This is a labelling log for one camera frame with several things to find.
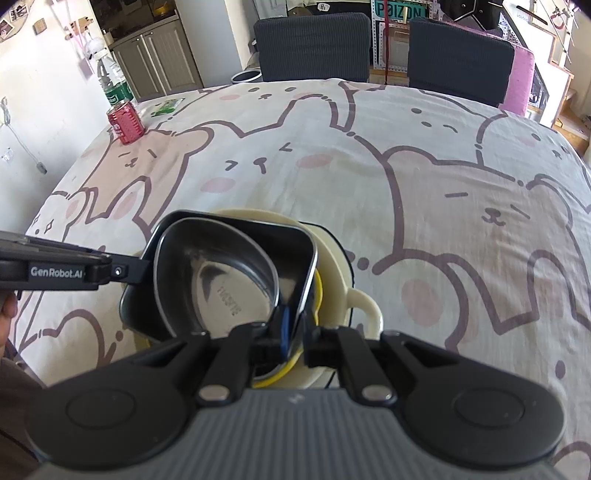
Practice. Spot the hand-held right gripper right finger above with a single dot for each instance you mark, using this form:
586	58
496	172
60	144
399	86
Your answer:
323	346

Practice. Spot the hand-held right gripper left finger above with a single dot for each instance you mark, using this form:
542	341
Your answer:
285	332

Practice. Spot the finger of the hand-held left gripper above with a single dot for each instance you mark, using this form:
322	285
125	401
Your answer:
129	271

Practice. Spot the floral yellow-rimmed ceramic bowl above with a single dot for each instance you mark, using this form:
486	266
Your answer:
277	374

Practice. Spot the oval steel bowl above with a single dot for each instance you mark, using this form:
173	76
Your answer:
221	286

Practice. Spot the white square plate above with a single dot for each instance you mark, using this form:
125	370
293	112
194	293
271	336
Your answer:
352	272

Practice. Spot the person's left hand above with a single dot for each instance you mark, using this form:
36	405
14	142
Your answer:
7	318

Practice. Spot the red drink can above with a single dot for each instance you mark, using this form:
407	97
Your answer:
125	124

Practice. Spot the person's brown clothing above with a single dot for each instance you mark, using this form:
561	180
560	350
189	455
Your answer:
18	415

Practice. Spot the green packet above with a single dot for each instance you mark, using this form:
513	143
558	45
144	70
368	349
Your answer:
165	107

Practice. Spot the printed bear tablecloth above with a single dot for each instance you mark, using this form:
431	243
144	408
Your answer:
415	184

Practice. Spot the clear plastic water bottle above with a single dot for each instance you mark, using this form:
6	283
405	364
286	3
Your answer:
113	78

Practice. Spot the grey kitchen cabinet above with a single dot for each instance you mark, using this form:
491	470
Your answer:
157	57

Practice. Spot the round trash bin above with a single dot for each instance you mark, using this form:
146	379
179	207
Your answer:
245	76

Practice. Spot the dark grey dining chair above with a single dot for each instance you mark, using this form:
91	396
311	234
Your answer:
314	46
461	60

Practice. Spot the white rack with teal sign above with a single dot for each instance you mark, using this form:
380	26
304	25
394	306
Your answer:
399	32

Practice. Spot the pink board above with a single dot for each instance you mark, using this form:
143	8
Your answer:
521	81

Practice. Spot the black jacket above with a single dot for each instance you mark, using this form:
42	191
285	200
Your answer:
466	9

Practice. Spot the white side cabinet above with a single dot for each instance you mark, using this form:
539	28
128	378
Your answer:
554	60

